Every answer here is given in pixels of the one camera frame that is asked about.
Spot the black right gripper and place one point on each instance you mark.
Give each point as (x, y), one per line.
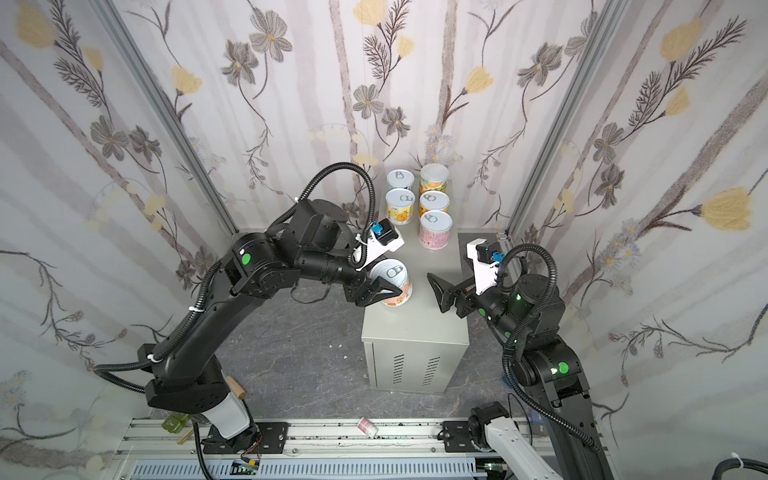
(462, 297)

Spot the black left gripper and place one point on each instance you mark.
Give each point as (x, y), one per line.
(363, 282)

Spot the salmon label can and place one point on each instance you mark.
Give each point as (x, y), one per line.
(394, 272)

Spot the pink label can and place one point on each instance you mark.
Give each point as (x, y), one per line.
(435, 229)

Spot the yellow label can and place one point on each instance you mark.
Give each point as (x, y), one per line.
(400, 205)
(433, 200)

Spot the white blue label can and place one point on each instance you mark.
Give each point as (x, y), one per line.
(400, 179)

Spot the green orange peach can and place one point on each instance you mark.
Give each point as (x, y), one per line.
(433, 177)

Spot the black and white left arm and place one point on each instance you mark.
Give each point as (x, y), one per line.
(311, 241)

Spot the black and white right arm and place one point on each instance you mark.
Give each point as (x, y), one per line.
(517, 294)

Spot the grey metal cabinet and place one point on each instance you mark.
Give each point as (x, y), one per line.
(414, 347)

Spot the small pink bottle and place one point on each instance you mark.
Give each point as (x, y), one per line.
(367, 427)

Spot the wooden mallet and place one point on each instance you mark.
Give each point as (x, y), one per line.
(221, 403)

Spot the green block toy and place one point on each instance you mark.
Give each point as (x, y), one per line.
(175, 422)

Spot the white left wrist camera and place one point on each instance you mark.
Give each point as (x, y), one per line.
(383, 237)

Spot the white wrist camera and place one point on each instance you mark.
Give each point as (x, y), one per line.
(485, 258)
(383, 237)

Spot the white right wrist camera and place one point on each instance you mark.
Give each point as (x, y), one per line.
(485, 258)

